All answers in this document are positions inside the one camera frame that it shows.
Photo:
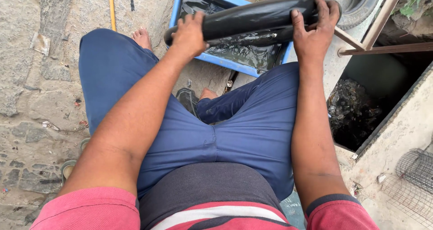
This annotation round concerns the person's left hand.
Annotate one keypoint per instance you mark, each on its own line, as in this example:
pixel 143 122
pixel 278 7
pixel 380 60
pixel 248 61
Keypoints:
pixel 189 37

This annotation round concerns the person's right hand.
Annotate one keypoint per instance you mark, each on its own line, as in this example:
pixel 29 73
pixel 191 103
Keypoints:
pixel 314 40

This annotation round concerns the black rubber tube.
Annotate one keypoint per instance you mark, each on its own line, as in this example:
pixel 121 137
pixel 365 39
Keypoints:
pixel 253 20

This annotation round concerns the black rubber sheet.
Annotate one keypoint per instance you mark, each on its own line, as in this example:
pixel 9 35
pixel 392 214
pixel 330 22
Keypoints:
pixel 194 2

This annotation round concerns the person's left foot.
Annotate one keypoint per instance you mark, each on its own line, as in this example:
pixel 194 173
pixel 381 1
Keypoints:
pixel 142 38

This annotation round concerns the person's foot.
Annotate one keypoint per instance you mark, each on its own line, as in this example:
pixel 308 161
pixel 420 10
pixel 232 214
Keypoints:
pixel 142 38
pixel 208 94

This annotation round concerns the blue water tub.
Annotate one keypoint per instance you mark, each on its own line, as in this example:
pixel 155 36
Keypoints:
pixel 230 63

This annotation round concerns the person's right foot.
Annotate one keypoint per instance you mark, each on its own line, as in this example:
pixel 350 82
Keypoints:
pixel 208 94

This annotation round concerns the dark metal hand tool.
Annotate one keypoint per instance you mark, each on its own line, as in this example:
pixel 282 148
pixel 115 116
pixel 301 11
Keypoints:
pixel 230 83

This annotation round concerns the black rubber tyre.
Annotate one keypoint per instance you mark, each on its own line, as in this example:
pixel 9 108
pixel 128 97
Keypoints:
pixel 368 11

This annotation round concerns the black sandal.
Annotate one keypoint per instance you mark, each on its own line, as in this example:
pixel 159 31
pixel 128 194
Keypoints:
pixel 187 100

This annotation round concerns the black rubber strip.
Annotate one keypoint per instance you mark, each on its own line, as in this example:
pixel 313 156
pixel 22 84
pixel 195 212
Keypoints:
pixel 131 2

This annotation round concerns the heap of drain debris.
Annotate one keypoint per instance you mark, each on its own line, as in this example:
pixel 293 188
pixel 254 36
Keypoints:
pixel 351 111

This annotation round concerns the green plants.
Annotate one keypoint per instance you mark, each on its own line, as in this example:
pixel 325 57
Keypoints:
pixel 411 0

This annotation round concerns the blue trousers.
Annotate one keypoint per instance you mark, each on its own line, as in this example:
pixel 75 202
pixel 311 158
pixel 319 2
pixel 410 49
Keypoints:
pixel 250 132

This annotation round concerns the crumpled paper scrap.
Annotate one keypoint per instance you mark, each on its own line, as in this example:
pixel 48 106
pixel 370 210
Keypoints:
pixel 40 43

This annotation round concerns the red striped shirt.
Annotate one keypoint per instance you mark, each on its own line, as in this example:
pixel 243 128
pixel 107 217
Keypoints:
pixel 209 203

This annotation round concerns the brown metal frame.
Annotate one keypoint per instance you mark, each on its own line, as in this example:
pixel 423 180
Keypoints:
pixel 382 18

